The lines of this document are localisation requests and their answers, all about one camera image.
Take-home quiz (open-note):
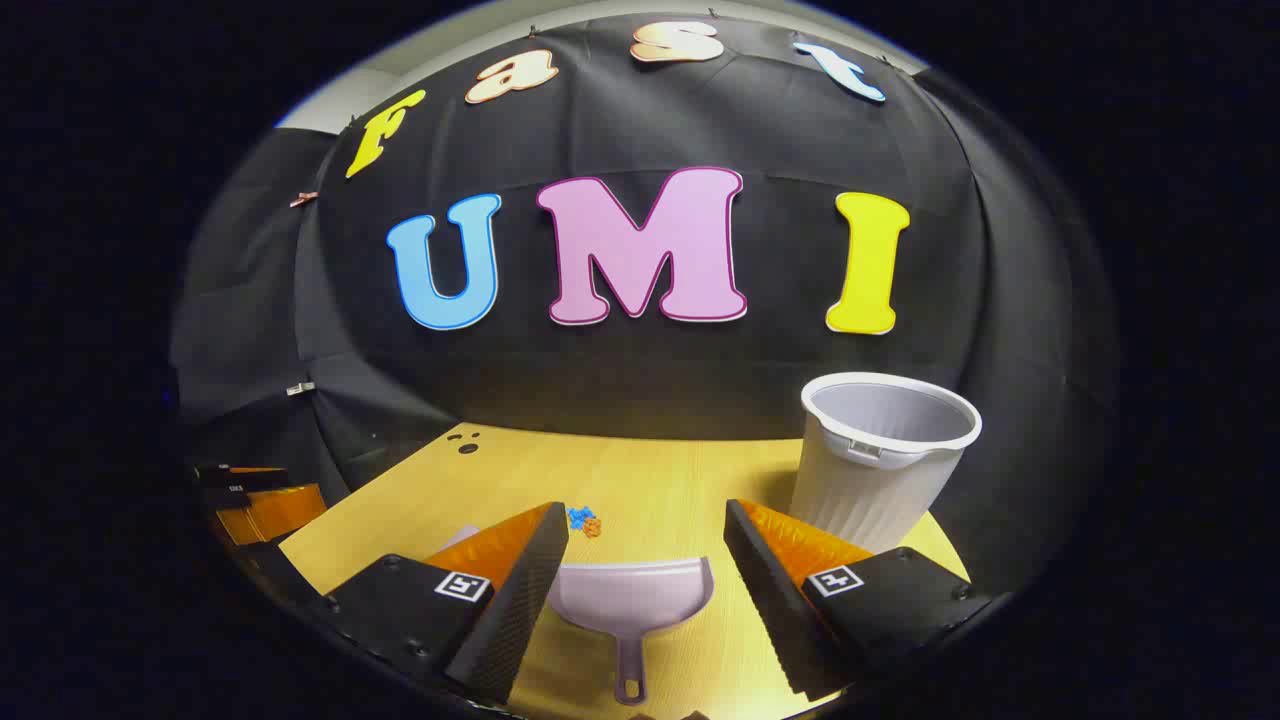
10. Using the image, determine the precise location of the lilac plastic dustpan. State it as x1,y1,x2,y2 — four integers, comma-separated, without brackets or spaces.
547,557,716,706

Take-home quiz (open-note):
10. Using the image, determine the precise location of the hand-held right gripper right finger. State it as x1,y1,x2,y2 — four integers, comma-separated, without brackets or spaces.
722,497,992,702

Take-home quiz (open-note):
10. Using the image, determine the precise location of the wooden desktop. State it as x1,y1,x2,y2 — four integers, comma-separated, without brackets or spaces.
278,422,969,720

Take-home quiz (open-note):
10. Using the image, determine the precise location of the white ribbed garbage bin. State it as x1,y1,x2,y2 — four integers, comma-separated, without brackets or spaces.
788,372,983,555

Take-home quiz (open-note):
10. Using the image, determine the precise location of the black backdrop cloth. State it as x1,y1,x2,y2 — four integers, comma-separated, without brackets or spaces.
170,12,1121,591

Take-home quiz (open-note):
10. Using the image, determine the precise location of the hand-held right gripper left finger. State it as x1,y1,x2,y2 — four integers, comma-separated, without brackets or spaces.
318,502,569,707

